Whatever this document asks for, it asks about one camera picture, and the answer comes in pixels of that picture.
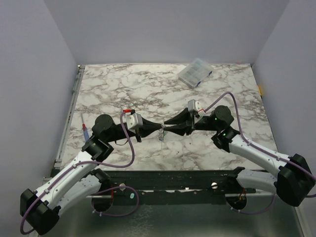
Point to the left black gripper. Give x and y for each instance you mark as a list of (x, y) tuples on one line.
[(147, 128)]

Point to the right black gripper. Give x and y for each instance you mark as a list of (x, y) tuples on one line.
[(193, 122)]

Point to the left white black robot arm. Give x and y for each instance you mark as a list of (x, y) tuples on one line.
[(41, 209)]

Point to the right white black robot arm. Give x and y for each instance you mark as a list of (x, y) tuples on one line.
[(289, 177)]

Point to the clear plastic organizer box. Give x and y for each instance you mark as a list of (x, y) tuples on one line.
[(193, 74)]

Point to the red blue screwdriver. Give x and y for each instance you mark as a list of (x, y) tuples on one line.
[(85, 132)]

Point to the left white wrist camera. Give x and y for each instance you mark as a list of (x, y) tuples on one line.
[(134, 121)]

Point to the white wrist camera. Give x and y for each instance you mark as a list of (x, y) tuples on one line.
[(195, 108), (134, 121)]

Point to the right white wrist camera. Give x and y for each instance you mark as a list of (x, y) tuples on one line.
[(195, 108)]

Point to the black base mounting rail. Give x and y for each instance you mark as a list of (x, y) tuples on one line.
[(166, 187)]

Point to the yellow tag on wall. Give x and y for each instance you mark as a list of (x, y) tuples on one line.
[(260, 90)]

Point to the aluminium side rail left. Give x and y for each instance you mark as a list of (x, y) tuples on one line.
[(60, 152)]

